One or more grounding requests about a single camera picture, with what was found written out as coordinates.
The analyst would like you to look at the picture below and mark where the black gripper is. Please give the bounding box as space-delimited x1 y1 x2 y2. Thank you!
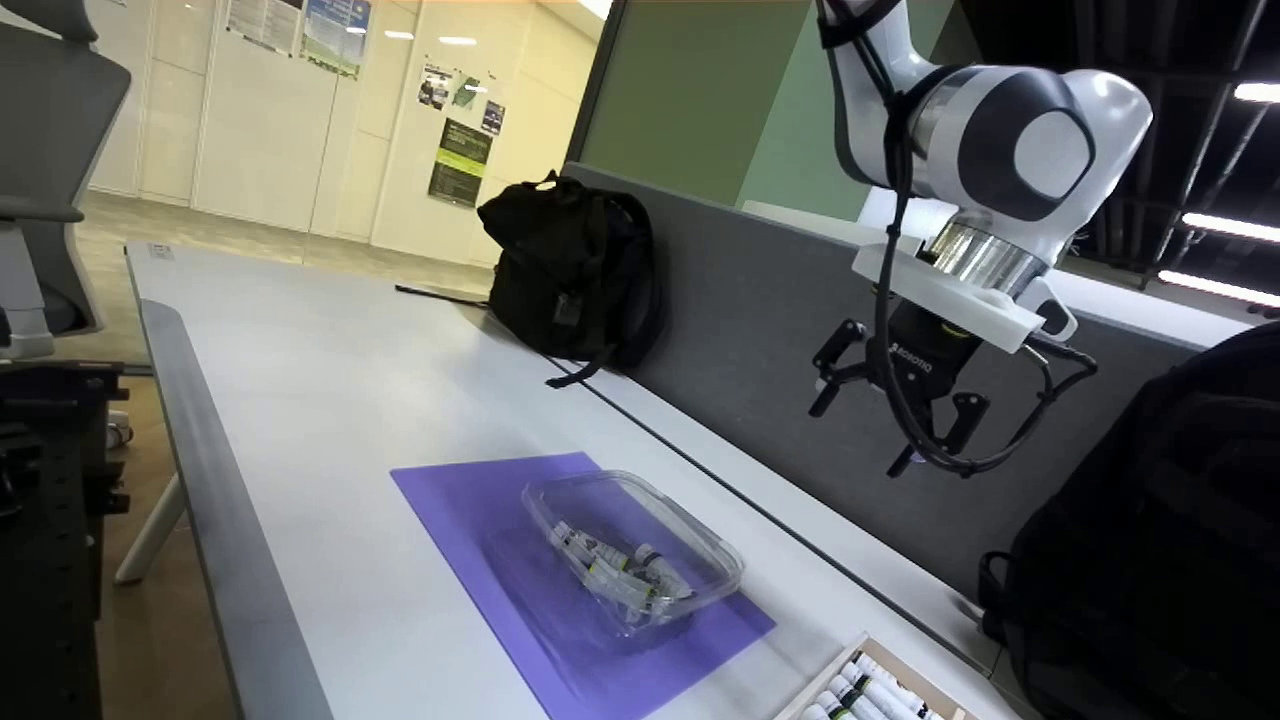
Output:
807 300 990 480

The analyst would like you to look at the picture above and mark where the clear plastic lid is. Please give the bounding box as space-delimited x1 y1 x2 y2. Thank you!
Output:
519 469 747 606

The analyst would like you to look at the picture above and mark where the gray desk partition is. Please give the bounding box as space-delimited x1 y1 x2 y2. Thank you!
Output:
563 156 1259 606

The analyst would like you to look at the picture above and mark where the wooden paint tube box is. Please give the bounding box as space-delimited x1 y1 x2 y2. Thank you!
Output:
768 636 980 720

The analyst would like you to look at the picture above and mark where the purple mat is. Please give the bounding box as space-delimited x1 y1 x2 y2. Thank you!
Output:
386 453 778 720

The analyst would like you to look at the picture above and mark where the white table leg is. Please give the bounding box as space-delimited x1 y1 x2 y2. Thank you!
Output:
112 471 192 593

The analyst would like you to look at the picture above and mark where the black equipment rack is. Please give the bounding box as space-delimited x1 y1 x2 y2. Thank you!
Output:
0 354 130 720

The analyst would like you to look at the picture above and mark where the gray office chair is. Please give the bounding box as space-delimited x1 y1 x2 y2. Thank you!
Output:
0 0 135 361

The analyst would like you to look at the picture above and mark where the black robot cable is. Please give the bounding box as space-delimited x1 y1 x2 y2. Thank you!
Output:
823 0 1104 482

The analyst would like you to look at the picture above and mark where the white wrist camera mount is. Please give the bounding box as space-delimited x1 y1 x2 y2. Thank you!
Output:
846 235 1050 361

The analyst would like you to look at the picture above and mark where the black backpack with strap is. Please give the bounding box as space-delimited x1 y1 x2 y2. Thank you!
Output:
393 171 662 390

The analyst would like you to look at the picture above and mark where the green black wall poster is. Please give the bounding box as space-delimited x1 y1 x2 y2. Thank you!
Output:
425 115 495 213

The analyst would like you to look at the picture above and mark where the blue white wall poster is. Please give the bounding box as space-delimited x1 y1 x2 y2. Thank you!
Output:
296 0 374 80

